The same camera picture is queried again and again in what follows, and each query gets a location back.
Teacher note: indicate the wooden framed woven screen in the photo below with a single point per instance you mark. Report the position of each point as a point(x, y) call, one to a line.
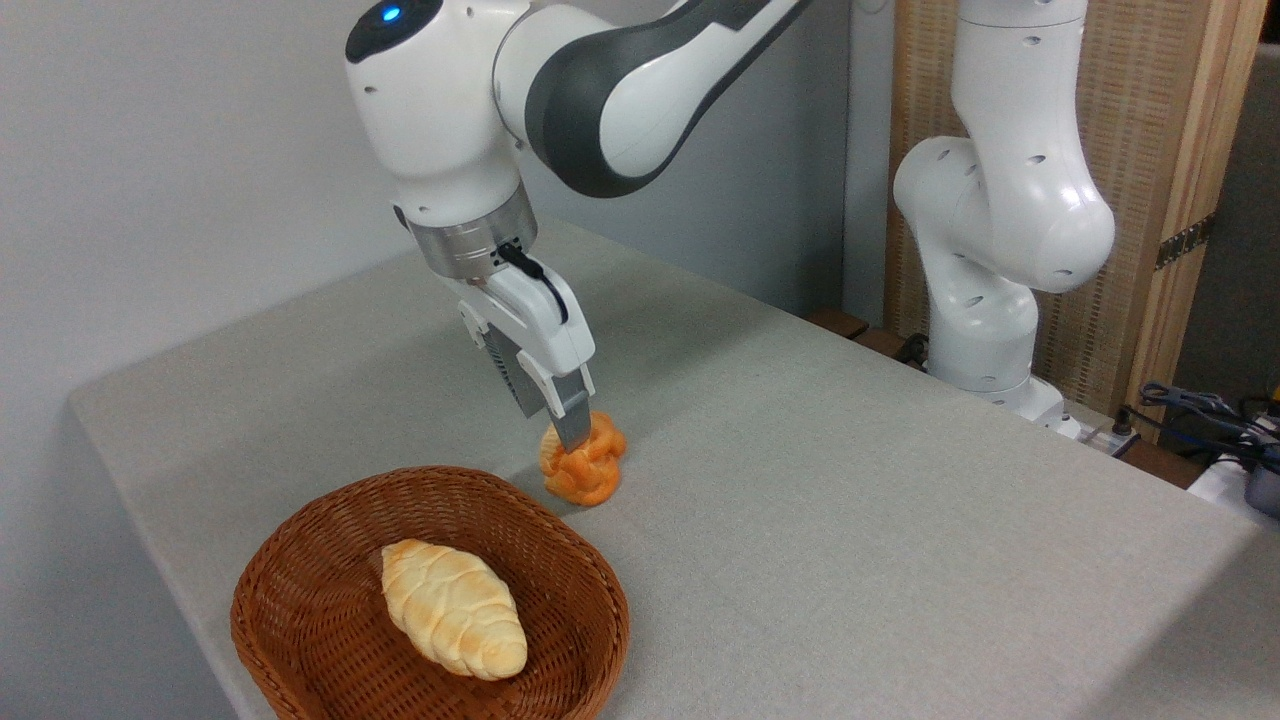
point(1150, 120)

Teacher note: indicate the brown wooden board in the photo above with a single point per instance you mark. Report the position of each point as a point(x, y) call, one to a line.
point(850, 325)

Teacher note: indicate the dark metal screen hinge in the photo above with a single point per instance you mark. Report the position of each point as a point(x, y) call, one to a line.
point(1185, 241)

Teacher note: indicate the round knotted bread bun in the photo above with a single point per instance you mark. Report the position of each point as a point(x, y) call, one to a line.
point(590, 470)

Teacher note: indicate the brown woven wicker basket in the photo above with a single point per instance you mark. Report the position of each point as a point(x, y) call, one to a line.
point(320, 600)

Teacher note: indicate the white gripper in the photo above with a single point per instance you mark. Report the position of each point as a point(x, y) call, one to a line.
point(540, 325)

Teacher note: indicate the white cloth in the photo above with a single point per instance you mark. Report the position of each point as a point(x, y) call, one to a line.
point(1218, 487)

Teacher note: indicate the long scored bread loaf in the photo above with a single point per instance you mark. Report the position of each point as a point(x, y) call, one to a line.
point(450, 610)

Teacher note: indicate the grey round container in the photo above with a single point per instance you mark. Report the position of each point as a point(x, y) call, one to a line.
point(1265, 492)

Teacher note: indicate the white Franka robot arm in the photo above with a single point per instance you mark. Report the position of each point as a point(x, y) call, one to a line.
point(1010, 210)

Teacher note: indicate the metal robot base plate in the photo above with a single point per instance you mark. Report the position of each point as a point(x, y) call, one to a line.
point(1100, 432)

